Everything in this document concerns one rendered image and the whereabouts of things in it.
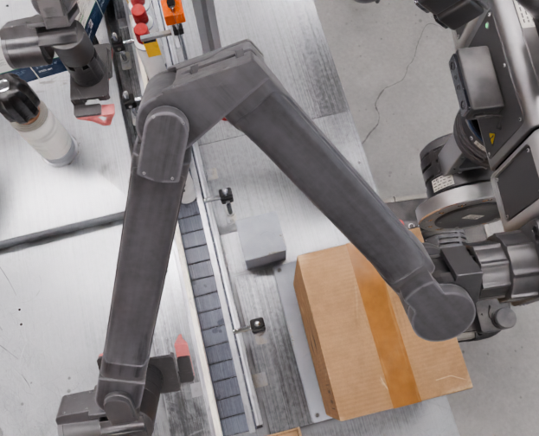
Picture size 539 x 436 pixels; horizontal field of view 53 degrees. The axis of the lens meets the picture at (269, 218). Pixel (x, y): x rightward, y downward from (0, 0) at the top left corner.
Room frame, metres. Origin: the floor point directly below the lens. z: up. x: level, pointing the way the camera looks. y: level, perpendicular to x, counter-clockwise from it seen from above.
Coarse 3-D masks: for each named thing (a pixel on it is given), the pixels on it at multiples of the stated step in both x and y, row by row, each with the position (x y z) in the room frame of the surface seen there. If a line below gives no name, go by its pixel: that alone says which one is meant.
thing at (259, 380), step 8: (120, 24) 1.00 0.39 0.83; (176, 40) 0.94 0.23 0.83; (184, 40) 0.94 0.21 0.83; (208, 176) 0.53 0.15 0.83; (216, 176) 0.53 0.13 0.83; (256, 376) 0.04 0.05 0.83; (264, 376) 0.04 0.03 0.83; (192, 384) 0.03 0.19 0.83; (200, 384) 0.03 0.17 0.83; (256, 384) 0.02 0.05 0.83; (264, 384) 0.02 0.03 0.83; (192, 392) 0.01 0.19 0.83; (200, 392) 0.01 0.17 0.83
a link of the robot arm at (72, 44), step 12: (72, 24) 0.55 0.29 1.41; (48, 36) 0.53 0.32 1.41; (60, 36) 0.53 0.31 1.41; (72, 36) 0.53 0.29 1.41; (84, 36) 0.54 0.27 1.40; (48, 48) 0.53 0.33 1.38; (60, 48) 0.51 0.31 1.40; (72, 48) 0.51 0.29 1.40; (84, 48) 0.52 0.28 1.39; (72, 60) 0.51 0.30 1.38; (84, 60) 0.52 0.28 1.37
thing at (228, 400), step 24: (192, 216) 0.41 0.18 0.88; (192, 240) 0.35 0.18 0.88; (192, 264) 0.29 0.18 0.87; (192, 288) 0.24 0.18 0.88; (216, 288) 0.23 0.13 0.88; (216, 312) 0.18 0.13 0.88; (216, 336) 0.13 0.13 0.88; (216, 360) 0.08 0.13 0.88; (240, 360) 0.07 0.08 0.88; (216, 384) 0.02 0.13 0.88; (240, 408) -0.03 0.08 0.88; (240, 432) -0.07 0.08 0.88
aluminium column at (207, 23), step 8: (192, 0) 0.78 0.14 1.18; (200, 0) 0.78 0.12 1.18; (208, 0) 0.78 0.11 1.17; (200, 8) 0.78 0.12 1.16; (208, 8) 0.78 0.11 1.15; (200, 16) 0.78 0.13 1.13; (208, 16) 0.79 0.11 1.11; (200, 24) 0.78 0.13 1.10; (208, 24) 0.79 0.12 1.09; (216, 24) 0.79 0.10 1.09; (200, 32) 0.78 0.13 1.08; (208, 32) 0.79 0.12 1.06; (216, 32) 0.78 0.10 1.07; (200, 40) 0.81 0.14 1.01; (208, 40) 0.78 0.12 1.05; (216, 40) 0.78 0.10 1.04; (208, 48) 0.78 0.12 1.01; (216, 48) 0.78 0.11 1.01
